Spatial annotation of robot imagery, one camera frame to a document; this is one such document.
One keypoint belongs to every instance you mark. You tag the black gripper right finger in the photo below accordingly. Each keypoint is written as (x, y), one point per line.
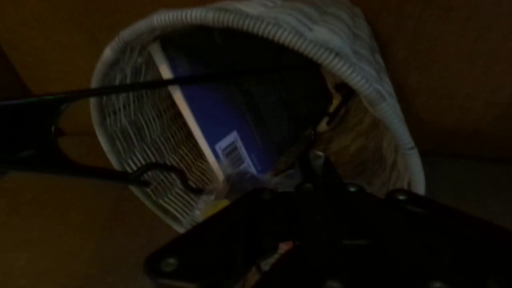
(406, 240)

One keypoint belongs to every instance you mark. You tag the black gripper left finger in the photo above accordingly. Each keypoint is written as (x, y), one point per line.
(225, 240)

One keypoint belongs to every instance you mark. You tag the white wicker basket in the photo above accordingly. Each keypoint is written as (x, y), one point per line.
(138, 122)

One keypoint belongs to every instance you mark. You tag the brown fabric couch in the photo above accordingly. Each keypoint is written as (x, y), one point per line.
(454, 80)

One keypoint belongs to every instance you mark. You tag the brown fuzzy item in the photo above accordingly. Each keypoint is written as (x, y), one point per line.
(362, 149)

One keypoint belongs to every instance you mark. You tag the blue box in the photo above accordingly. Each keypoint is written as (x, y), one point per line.
(225, 117)

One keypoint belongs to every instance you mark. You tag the black clothes hanger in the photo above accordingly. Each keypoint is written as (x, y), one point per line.
(33, 122)

